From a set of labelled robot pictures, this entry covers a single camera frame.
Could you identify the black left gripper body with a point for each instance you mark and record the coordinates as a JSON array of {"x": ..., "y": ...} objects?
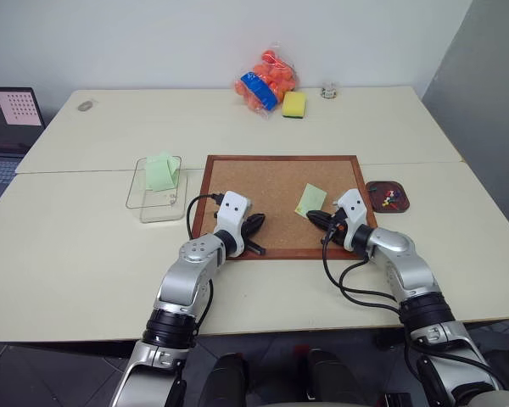
[{"x": 247, "y": 231}]

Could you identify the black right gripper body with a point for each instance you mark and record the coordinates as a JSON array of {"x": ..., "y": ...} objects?
[{"x": 338, "y": 229}]

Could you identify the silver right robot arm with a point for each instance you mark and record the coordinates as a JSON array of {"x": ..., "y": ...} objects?
[{"x": 411, "y": 271}]

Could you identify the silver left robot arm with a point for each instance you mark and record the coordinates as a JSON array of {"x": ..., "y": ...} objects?
[{"x": 182, "y": 288}]

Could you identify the green sticky note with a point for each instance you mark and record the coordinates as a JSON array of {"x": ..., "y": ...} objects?
[
  {"x": 158, "y": 176},
  {"x": 173, "y": 165},
  {"x": 310, "y": 198}
]

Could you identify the dark brown tray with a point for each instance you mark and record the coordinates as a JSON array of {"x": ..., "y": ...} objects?
[{"x": 388, "y": 196}]

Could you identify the clear plastic box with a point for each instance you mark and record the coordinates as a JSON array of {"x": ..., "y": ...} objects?
[{"x": 157, "y": 199}]

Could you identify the wood-framed cork board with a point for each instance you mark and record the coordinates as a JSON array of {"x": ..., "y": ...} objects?
[{"x": 275, "y": 191}]

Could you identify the yellow sponge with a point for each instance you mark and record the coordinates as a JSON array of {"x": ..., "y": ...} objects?
[{"x": 294, "y": 104}]

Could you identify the small glass jar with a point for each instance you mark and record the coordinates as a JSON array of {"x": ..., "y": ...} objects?
[{"x": 329, "y": 91}]

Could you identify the dark rounded shape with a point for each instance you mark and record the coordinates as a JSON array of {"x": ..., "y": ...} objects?
[
  {"x": 333, "y": 379},
  {"x": 225, "y": 381}
]

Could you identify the bag of orange balls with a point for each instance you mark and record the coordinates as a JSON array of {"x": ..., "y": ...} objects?
[{"x": 265, "y": 82}]

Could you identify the small grey round object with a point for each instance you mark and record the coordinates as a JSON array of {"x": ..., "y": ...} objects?
[{"x": 85, "y": 105}]

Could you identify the open laptop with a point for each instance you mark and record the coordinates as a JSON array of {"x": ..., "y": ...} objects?
[{"x": 4, "y": 131}]

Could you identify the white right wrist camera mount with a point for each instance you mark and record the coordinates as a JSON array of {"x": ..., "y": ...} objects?
[{"x": 351, "y": 205}]

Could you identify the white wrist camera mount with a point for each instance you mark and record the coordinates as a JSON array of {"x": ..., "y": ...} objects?
[
  {"x": 233, "y": 207},
  {"x": 351, "y": 205}
]

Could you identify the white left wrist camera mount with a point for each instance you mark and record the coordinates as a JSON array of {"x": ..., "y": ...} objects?
[{"x": 233, "y": 207}]

